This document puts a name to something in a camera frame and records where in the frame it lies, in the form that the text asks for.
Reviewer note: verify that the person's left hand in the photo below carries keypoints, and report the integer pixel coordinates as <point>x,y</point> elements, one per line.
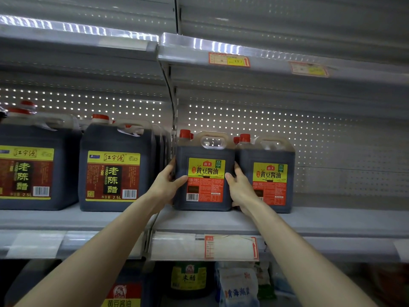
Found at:
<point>167,190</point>

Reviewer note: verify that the person's right hand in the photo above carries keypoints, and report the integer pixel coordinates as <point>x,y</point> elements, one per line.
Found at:
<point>246,192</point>

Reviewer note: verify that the vinegar jug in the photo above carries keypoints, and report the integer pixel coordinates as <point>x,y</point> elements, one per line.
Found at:
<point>115,179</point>
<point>32,175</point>

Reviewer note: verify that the white metal store shelving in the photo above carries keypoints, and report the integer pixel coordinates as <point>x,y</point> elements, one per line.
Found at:
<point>345,220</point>

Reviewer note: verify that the square soy sauce jug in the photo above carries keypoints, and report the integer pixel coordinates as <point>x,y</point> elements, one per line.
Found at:
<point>124,291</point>

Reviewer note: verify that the person's right forearm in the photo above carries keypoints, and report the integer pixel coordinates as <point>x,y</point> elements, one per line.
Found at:
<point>307,265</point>

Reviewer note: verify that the person's left forearm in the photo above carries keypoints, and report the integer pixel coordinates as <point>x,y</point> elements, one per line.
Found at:
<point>89,265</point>

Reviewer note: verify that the dark jug yellow green label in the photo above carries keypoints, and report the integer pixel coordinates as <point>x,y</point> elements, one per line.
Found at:
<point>190,278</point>

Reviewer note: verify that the blue white packages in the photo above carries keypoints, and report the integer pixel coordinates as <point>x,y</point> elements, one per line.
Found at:
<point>239,287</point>

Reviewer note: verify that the small pink yellow price tag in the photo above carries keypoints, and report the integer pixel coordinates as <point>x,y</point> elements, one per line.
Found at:
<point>229,59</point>
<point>310,69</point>

